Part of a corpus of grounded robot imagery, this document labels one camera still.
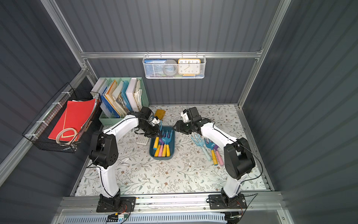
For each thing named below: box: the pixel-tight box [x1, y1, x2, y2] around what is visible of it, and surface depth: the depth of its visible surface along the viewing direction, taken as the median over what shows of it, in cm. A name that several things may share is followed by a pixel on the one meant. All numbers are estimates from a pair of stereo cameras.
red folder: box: [48, 98, 97, 140], surface depth 75 cm
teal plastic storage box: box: [149, 125, 176, 161], surface depth 92 cm
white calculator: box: [136, 134, 150, 146], surface depth 99 cm
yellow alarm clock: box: [178, 58, 201, 77], surface depth 90 cm
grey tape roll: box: [162, 59, 178, 77], surface depth 90 cm
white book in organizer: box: [125, 77, 140, 112], surface depth 99 cm
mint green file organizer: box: [98, 77, 150, 127], surface depth 102 cm
